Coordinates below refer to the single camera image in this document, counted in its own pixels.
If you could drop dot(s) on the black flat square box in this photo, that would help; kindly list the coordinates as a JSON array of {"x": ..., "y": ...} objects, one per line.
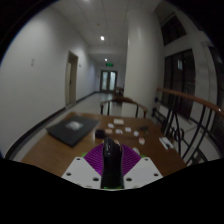
[{"x": 63, "y": 131}]

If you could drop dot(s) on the dark framed window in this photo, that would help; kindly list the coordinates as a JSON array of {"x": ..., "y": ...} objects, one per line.
[{"x": 180, "y": 83}]

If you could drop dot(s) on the white flat box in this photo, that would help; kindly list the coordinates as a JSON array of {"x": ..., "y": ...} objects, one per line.
[{"x": 118, "y": 121}]

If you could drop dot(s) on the double glass door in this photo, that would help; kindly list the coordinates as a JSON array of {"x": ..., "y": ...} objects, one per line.
[{"x": 108, "y": 81}]

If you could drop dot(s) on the wooden curved-back armchair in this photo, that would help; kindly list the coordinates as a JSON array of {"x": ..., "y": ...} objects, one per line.
[{"x": 128, "y": 99}]

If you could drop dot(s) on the small black box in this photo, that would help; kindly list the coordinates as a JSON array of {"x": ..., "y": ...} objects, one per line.
[{"x": 100, "y": 134}]

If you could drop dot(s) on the wooden side door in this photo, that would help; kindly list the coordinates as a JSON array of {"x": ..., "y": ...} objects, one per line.
[{"x": 71, "y": 80}]

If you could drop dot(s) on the green exit sign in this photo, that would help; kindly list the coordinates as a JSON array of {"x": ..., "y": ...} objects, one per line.
[{"x": 109, "y": 64}]

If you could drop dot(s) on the white wall plate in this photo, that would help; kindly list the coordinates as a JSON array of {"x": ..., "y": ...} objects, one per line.
[{"x": 32, "y": 62}]

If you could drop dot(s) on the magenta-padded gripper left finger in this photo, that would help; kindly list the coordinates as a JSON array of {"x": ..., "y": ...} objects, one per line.
[{"x": 81, "y": 171}]

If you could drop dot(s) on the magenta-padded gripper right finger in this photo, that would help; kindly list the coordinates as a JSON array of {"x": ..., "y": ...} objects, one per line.
[{"x": 143, "y": 171}]

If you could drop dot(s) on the wood-topped black metal railing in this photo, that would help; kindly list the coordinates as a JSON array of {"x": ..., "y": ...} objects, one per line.
[{"x": 186, "y": 96}]

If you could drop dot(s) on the round ceiling light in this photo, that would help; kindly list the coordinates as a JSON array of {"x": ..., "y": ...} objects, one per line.
[
  {"x": 106, "y": 60},
  {"x": 102, "y": 38}
]

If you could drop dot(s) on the dark wooden chair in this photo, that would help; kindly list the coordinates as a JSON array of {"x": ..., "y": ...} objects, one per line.
[{"x": 118, "y": 90}]

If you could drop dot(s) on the clear plastic packet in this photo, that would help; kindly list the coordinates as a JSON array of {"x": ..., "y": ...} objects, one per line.
[{"x": 74, "y": 125}]

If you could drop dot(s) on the black vertical computer mouse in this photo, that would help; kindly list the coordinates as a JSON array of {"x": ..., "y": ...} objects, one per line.
[{"x": 112, "y": 163}]

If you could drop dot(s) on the white paper sheet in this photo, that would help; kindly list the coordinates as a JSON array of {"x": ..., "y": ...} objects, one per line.
[{"x": 166, "y": 142}]

